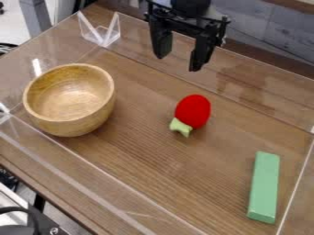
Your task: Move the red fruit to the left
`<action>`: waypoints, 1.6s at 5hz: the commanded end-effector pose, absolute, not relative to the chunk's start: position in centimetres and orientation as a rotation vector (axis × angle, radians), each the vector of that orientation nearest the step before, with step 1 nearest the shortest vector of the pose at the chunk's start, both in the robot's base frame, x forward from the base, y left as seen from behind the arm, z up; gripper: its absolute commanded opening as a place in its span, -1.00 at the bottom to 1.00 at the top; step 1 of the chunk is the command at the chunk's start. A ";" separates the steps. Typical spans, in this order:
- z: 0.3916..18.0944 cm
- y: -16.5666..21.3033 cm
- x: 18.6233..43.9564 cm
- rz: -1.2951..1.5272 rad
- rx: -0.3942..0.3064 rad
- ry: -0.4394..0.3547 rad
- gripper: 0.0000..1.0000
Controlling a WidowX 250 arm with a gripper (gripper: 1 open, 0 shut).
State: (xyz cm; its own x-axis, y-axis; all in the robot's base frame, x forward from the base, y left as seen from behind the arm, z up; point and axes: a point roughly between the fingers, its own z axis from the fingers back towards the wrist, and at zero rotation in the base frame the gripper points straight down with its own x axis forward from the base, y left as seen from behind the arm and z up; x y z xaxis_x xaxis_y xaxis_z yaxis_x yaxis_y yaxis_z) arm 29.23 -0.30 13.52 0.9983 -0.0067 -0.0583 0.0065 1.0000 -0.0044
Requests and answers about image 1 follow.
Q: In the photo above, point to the red plush fruit green stem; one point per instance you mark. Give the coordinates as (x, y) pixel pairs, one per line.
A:
(191, 114)

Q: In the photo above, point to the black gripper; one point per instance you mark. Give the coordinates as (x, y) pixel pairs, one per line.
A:
(195, 13)

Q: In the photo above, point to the clear acrylic tray enclosure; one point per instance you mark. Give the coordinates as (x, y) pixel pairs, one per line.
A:
(134, 178)

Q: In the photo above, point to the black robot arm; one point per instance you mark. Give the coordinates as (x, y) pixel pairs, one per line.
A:
(183, 29)

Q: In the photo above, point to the wooden bowl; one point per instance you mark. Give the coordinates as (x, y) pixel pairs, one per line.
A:
(70, 100)

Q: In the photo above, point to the green rectangular block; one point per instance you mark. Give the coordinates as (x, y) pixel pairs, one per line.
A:
(264, 190)

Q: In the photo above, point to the black device bottom left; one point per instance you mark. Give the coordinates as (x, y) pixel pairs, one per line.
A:
(23, 221)

